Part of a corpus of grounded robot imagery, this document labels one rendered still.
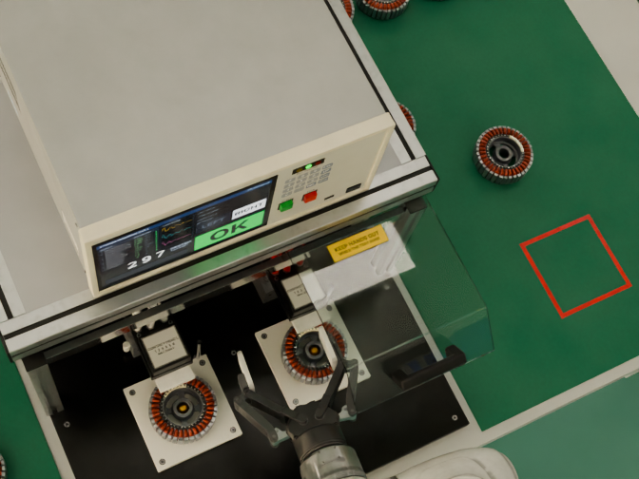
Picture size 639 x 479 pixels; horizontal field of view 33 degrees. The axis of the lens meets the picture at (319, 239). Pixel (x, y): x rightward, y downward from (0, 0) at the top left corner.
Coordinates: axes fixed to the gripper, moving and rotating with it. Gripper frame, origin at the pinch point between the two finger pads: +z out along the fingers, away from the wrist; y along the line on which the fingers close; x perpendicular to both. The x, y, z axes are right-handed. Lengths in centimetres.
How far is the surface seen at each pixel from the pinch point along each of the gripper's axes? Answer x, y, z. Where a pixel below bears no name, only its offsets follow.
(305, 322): 2.4, -5.5, 5.0
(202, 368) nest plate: 10.8, 12.4, 7.8
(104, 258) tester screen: -35.6, 22.6, -1.2
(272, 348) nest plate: 11.6, -0.1, 7.9
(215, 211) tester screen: -36.5, 7.2, 0.6
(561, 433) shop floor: 97, -72, 13
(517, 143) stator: 6, -58, 33
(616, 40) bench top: 6, -90, 52
